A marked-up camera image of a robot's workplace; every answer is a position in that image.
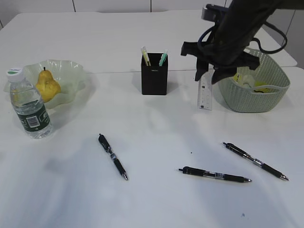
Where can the yellow white waste paper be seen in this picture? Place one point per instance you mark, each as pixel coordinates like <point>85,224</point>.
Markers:
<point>246,79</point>

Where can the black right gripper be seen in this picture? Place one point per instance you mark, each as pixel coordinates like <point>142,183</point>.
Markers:
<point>225,62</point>

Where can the transparent plastic ruler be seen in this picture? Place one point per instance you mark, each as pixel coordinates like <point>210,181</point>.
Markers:
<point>205,95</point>

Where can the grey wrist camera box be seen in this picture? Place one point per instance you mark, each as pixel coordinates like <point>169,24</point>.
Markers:
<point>213,13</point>

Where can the green wavy glass plate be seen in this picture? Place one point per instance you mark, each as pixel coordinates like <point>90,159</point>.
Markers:
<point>66,74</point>

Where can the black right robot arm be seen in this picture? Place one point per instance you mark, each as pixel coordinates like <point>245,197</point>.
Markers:
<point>234,28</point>

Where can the green woven plastic basket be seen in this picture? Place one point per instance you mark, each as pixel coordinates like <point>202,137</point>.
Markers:
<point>244,100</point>

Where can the black square pen holder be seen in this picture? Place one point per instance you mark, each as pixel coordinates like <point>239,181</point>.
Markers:
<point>154,78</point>

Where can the yellow pear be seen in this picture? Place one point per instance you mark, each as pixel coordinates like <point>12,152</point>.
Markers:
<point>47,85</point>

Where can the mint green pen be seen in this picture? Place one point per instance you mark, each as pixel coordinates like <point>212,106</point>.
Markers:
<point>163,57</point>

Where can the yellow pen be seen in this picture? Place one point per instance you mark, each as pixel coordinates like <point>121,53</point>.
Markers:
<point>145,56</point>

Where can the clear water bottle green label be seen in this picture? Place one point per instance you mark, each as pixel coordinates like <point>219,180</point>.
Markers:
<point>28,105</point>

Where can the black pen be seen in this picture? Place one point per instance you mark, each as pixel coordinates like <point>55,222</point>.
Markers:
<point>105,144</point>
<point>214,175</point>
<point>255,161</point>

